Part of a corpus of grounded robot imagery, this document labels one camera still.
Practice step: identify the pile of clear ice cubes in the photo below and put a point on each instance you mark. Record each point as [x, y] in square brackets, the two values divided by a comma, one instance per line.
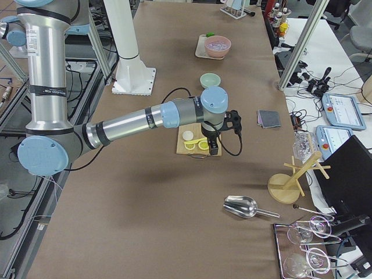
[217, 46]

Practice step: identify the cream rectangular rabbit tray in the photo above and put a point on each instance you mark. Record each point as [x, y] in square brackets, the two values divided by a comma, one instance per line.
[200, 51]

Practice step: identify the upper blue teach pendant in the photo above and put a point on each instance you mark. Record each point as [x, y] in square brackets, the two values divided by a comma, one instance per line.
[343, 111]

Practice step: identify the lower blue teach pendant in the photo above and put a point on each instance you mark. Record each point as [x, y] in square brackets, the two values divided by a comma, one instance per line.
[330, 138]

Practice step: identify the blue teach pendant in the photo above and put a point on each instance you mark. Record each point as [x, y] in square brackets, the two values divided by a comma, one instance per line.
[343, 111]
[330, 138]

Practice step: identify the aluminium frame post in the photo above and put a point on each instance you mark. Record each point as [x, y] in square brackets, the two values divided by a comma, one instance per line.
[312, 21]

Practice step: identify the mint green bowl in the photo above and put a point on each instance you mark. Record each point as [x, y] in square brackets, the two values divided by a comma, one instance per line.
[209, 80]

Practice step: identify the wooden mug tree stand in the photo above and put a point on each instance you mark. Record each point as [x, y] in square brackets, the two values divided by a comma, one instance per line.
[287, 189]

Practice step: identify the upper upside-down wine glass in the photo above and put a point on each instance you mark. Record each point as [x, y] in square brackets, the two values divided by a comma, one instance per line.
[302, 232]

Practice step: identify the black wire glass rack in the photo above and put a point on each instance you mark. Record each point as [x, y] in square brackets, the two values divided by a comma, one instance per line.
[285, 248]

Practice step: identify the yellow plastic knife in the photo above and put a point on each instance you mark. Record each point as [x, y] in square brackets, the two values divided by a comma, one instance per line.
[195, 141]

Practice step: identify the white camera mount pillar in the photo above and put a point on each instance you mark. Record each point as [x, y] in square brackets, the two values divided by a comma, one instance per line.
[132, 76]

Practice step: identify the lemon slice near bun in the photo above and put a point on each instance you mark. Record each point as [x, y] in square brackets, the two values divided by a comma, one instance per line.
[203, 145]

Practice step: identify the upside-down wine glass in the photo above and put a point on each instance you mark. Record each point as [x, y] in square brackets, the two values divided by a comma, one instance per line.
[302, 232]
[308, 265]

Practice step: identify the black monitor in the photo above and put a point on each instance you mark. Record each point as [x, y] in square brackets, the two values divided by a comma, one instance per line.
[348, 189]

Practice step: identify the lower upside-down wine glass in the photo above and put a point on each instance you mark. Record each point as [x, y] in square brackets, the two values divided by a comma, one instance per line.
[308, 265]

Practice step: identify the grey folded cloth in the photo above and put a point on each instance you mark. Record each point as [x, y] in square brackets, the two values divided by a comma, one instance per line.
[268, 119]

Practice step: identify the pink bowl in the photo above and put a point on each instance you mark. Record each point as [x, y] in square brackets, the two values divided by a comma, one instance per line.
[217, 54]

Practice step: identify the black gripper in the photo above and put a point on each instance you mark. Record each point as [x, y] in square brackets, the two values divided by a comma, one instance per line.
[210, 137]

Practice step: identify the bamboo cutting board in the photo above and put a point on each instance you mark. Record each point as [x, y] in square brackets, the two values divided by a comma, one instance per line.
[196, 129]

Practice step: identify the thin metal stirring rod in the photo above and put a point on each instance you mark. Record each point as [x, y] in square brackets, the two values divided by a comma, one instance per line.
[296, 206]

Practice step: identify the metal ice scoop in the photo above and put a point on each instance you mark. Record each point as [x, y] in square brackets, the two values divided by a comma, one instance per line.
[245, 207]

